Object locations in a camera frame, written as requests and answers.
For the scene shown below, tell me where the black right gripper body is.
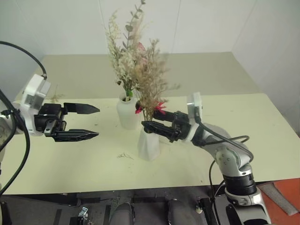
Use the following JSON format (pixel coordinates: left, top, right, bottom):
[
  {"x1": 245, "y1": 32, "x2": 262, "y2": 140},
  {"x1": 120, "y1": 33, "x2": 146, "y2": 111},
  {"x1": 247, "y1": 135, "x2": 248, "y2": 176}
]
[{"x1": 168, "y1": 110, "x2": 192, "y2": 143}]

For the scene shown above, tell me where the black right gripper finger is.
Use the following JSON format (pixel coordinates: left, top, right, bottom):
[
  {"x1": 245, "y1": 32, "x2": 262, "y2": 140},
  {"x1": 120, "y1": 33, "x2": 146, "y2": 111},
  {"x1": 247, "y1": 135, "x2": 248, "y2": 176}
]
[
  {"x1": 141, "y1": 120, "x2": 181, "y2": 139},
  {"x1": 153, "y1": 110, "x2": 175, "y2": 122}
]

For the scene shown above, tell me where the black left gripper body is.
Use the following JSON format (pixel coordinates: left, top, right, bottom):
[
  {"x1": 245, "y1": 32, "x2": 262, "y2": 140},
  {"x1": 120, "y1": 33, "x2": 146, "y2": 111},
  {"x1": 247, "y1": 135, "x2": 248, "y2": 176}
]
[{"x1": 34, "y1": 103, "x2": 68, "y2": 138}]

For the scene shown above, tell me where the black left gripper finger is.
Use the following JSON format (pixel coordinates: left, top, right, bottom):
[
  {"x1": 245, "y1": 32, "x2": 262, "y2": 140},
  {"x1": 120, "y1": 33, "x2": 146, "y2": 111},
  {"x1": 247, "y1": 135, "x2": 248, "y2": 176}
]
[
  {"x1": 53, "y1": 128, "x2": 100, "y2": 143},
  {"x1": 63, "y1": 102, "x2": 101, "y2": 116}
]

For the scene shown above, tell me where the beige bouquet with red flowers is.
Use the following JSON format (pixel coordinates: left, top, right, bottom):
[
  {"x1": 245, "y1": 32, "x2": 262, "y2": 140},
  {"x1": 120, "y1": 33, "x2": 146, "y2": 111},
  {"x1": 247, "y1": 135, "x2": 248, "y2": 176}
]
[{"x1": 128, "y1": 38, "x2": 181, "y2": 123}]

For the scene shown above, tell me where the dried beige flower sprig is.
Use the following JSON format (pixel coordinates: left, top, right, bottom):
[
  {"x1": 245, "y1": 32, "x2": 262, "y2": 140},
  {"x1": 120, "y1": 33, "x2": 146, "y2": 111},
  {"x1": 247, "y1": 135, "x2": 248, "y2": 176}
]
[{"x1": 49, "y1": 84, "x2": 65, "y2": 104}]

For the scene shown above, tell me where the faceted white ceramic vase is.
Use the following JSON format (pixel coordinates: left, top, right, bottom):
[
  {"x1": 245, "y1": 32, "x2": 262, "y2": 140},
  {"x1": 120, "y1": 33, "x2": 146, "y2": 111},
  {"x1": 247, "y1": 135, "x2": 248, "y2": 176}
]
[{"x1": 137, "y1": 127, "x2": 162, "y2": 162}]

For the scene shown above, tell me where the round white ceramic vase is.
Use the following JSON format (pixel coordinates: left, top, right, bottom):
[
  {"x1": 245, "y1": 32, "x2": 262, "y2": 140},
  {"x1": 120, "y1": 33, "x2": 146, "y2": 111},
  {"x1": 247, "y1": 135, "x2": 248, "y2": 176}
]
[{"x1": 116, "y1": 92, "x2": 139, "y2": 130}]

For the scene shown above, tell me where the small dried twig crumb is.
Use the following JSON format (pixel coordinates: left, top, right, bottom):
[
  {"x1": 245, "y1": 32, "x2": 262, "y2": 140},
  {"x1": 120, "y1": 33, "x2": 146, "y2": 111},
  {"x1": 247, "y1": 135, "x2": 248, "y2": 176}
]
[{"x1": 116, "y1": 152, "x2": 135, "y2": 161}]

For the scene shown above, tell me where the white and green dried bouquet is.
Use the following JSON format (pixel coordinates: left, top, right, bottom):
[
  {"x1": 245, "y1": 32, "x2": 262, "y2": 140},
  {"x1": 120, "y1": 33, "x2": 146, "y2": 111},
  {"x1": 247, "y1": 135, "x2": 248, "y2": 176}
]
[{"x1": 104, "y1": 0, "x2": 153, "y2": 103}]

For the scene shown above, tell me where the small metal clamp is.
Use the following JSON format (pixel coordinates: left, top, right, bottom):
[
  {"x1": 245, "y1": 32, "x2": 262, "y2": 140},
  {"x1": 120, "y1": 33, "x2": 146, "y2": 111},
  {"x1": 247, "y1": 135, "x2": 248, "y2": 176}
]
[{"x1": 78, "y1": 207, "x2": 90, "y2": 219}]

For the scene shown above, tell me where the dark rounded shape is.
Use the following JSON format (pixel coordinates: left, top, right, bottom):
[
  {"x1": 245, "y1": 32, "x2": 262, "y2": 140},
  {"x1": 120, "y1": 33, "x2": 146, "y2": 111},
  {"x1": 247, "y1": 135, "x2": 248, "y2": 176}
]
[{"x1": 109, "y1": 202, "x2": 136, "y2": 225}]

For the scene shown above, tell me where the grey fabric strip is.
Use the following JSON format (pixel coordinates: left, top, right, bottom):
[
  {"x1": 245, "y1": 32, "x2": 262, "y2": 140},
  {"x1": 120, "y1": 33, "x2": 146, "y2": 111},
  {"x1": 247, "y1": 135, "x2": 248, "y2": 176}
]
[{"x1": 258, "y1": 183, "x2": 299, "y2": 217}]

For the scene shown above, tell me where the red floor mat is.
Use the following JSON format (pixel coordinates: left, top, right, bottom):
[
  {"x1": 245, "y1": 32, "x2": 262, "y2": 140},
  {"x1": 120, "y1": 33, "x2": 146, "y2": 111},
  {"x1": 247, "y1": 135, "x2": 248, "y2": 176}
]
[{"x1": 256, "y1": 179, "x2": 300, "y2": 225}]

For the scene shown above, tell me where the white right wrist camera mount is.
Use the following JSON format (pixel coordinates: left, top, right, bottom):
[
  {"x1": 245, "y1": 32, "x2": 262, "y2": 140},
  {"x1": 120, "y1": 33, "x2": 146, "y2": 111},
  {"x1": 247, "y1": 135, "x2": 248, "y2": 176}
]
[{"x1": 185, "y1": 92, "x2": 203, "y2": 143}]

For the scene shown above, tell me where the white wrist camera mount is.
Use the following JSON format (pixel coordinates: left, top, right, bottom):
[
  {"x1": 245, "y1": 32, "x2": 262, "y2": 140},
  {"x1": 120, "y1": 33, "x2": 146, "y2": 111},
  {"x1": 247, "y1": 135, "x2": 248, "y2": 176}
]
[
  {"x1": 13, "y1": 74, "x2": 52, "y2": 137},
  {"x1": 185, "y1": 92, "x2": 203, "y2": 143}
]

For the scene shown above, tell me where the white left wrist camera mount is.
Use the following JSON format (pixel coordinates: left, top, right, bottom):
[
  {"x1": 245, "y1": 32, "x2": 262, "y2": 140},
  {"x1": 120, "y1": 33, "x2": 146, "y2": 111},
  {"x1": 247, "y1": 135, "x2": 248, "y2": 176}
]
[{"x1": 13, "y1": 74, "x2": 52, "y2": 137}]

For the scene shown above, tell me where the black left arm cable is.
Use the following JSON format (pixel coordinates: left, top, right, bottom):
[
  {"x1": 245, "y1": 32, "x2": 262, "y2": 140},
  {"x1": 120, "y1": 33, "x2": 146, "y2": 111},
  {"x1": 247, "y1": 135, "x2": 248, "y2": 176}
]
[{"x1": 0, "y1": 41, "x2": 47, "y2": 196}]

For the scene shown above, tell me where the black table frame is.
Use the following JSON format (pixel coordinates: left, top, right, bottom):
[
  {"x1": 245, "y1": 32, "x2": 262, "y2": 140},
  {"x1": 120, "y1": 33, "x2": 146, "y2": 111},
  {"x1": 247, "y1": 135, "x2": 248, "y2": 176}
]
[{"x1": 0, "y1": 186, "x2": 222, "y2": 225}]

